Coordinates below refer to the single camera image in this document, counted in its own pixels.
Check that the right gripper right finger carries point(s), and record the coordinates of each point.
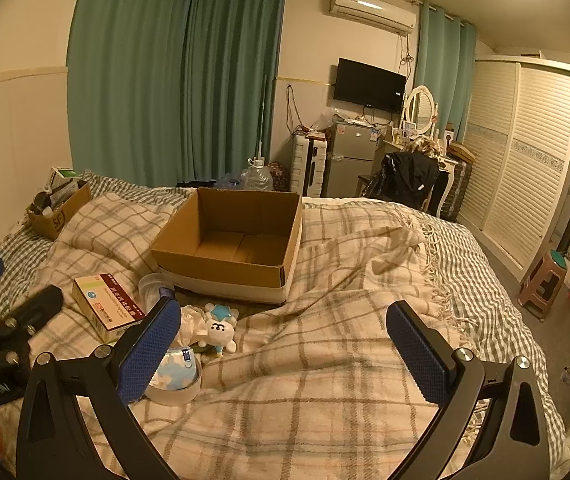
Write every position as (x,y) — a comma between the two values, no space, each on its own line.
(512,442)

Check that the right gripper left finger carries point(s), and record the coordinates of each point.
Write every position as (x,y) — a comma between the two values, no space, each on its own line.
(53,441)

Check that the medicine box red white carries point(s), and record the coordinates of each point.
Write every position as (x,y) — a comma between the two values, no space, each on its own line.
(106,305)

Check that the clear plastic jar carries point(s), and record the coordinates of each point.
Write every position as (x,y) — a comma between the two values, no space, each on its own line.
(151,288)

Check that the wide tape roll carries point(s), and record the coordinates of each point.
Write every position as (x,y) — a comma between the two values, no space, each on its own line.
(177,378)

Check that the white blue plush toy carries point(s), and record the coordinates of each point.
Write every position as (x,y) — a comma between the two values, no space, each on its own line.
(218,329)

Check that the small SF cardboard box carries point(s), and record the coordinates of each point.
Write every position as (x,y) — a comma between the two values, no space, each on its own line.
(50,225)

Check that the large open cardboard box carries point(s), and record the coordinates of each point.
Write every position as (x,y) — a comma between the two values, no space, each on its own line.
(238,245)

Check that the plaid beige blanket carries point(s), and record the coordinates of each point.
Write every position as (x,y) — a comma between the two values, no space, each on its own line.
(315,389)

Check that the large water bottle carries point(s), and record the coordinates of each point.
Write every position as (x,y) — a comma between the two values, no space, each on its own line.
(257,176)

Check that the white louvered wardrobe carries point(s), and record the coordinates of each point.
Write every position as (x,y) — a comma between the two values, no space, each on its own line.
(518,129)

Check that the green curtain left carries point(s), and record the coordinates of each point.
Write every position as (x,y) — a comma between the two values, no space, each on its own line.
(162,92)

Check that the green curtain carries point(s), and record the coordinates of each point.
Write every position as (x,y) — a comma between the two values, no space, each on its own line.
(445,64)
(162,92)

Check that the black jacket on chair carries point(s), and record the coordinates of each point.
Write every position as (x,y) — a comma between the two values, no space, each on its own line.
(404,178)

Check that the white suitcase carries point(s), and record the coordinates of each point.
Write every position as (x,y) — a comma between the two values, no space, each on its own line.
(307,166)

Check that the grey mini fridge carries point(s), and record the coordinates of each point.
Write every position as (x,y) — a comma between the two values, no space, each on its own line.
(350,153)

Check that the white oval vanity mirror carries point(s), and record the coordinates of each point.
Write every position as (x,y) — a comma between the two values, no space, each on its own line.
(419,113)

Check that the green curtain right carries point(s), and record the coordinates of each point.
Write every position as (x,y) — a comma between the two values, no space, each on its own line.
(445,64)

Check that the white air conditioner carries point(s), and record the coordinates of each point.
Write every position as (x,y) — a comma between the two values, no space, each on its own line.
(376,13)

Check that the black wall television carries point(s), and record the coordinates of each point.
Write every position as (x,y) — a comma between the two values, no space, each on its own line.
(369,86)

